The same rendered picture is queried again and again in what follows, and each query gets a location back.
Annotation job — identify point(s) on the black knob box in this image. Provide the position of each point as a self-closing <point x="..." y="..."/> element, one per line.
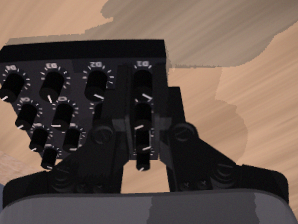
<point x="48" y="80"/>

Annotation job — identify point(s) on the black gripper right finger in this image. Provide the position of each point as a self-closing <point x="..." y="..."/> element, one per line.
<point x="191" y="163"/>

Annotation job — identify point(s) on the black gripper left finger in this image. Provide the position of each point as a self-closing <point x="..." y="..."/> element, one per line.
<point x="91" y="167"/>

